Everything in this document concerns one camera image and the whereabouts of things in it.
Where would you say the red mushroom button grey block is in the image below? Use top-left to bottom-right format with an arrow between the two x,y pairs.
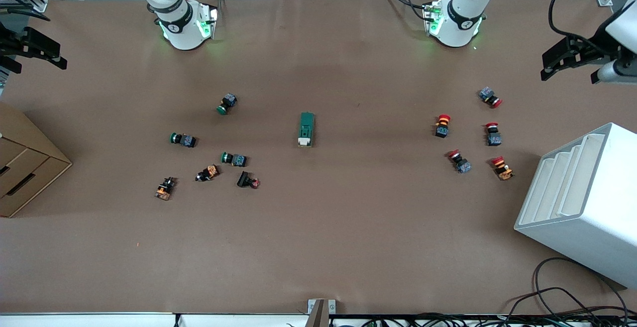
479,86 -> 503,109
485,122 -> 502,147
446,149 -> 472,174

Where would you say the brown cardboard box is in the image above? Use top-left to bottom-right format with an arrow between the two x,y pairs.
0,101 -> 73,218

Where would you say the red mushroom button orange block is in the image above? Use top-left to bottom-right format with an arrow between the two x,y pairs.
490,156 -> 515,181

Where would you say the red mushroom button black block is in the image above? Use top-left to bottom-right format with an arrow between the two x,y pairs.
434,114 -> 452,139

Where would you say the white slotted storage rack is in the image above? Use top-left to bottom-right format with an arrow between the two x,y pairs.
514,122 -> 637,289

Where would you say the green push button grey block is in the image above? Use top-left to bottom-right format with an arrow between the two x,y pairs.
220,151 -> 248,167
169,132 -> 198,148
216,93 -> 238,115

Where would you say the black push button orange block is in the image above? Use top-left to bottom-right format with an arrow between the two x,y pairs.
154,177 -> 177,201
195,164 -> 220,183

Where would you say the black push button red block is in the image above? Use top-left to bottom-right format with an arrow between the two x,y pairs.
236,170 -> 261,190

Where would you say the black floor cable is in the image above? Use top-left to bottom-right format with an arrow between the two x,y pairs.
533,256 -> 630,318
498,286 -> 618,324

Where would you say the white table edge rail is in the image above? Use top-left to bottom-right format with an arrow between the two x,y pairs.
0,311 -> 637,327

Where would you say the metal table edge bracket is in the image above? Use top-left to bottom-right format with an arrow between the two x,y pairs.
308,299 -> 337,327

